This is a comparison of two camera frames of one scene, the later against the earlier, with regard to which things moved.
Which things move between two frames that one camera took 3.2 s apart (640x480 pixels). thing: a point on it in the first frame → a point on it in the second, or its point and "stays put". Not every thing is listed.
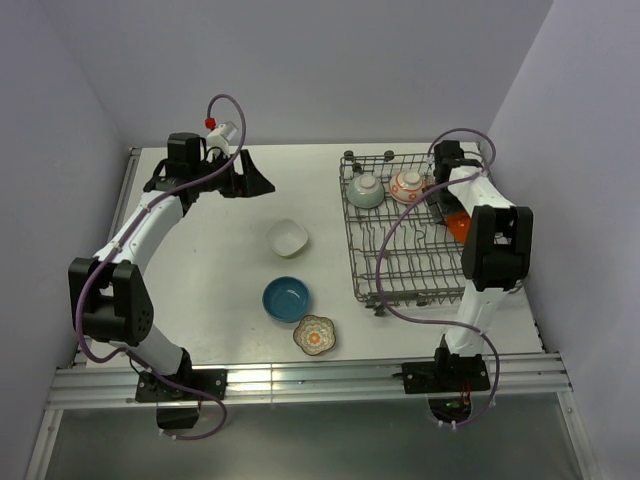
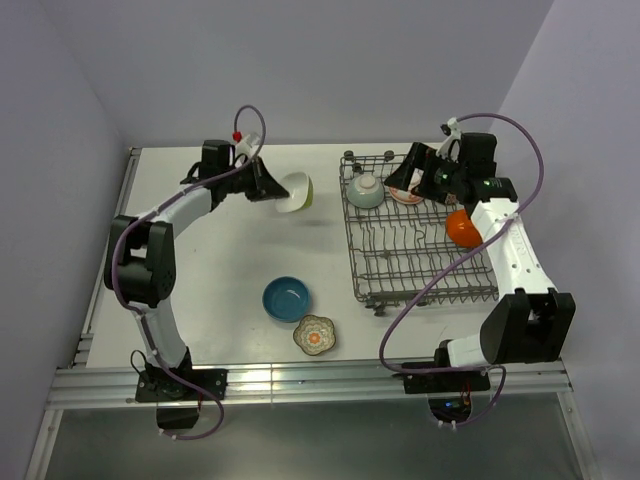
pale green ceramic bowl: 365,191 stays put
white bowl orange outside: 459,225 stays put
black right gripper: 432,198 → 417,158
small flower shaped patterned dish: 314,335 stays put
